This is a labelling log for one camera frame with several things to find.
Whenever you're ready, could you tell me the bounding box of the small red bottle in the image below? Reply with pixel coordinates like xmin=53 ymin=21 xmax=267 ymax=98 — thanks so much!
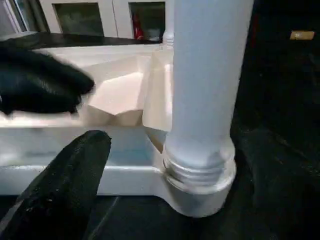
xmin=134 ymin=26 xmax=145 ymax=41

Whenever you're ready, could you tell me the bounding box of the white plastic table top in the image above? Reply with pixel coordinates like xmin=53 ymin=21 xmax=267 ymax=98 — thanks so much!
xmin=0 ymin=42 xmax=239 ymax=219

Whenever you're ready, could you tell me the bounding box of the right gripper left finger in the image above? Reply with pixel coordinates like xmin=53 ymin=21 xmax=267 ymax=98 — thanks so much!
xmin=0 ymin=129 xmax=113 ymax=240

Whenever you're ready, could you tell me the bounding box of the small brown tag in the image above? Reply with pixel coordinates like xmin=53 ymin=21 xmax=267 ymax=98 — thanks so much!
xmin=289 ymin=30 xmax=316 ymax=41

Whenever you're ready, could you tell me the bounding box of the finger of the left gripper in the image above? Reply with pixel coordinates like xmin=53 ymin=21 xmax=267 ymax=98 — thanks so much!
xmin=0 ymin=47 xmax=96 ymax=117

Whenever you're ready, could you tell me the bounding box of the white glass-door cabinet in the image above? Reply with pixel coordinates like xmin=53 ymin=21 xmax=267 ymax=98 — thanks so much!
xmin=37 ymin=0 xmax=169 ymax=41

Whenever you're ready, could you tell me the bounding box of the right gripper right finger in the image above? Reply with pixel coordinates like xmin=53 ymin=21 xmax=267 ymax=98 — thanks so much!
xmin=240 ymin=127 xmax=320 ymax=240

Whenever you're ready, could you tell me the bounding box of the black work mat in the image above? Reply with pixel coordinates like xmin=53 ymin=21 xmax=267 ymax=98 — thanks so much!
xmin=0 ymin=0 xmax=320 ymax=240

